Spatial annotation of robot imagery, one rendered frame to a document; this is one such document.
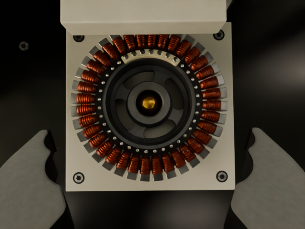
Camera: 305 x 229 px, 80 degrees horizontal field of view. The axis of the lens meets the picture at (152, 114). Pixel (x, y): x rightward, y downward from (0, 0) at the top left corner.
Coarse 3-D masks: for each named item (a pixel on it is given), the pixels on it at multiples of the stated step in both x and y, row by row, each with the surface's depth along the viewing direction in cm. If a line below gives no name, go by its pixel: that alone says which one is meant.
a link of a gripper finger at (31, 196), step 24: (48, 144) 11; (0, 168) 8; (24, 168) 8; (48, 168) 9; (0, 192) 7; (24, 192) 7; (48, 192) 7; (0, 216) 6; (24, 216) 6; (48, 216) 6
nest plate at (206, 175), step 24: (72, 48) 16; (216, 48) 16; (72, 72) 16; (144, 72) 16; (120, 120) 16; (168, 120) 16; (72, 144) 16; (216, 144) 16; (72, 168) 16; (96, 168) 16; (192, 168) 16; (216, 168) 16
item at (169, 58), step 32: (96, 64) 13; (128, 64) 13; (160, 64) 14; (192, 64) 13; (96, 96) 13; (128, 96) 14; (160, 96) 14; (192, 96) 13; (224, 96) 13; (96, 128) 13; (192, 128) 13; (96, 160) 13; (128, 160) 13; (160, 160) 13; (192, 160) 13
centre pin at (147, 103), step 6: (144, 96) 14; (150, 96) 14; (156, 96) 14; (138, 102) 14; (144, 102) 14; (150, 102) 14; (156, 102) 14; (138, 108) 14; (144, 108) 14; (150, 108) 14; (156, 108) 14; (144, 114) 14; (150, 114) 14
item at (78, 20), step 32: (64, 0) 7; (96, 0) 7; (128, 0) 7; (160, 0) 7; (192, 0) 7; (224, 0) 7; (96, 32) 7; (128, 32) 7; (160, 32) 7; (192, 32) 7
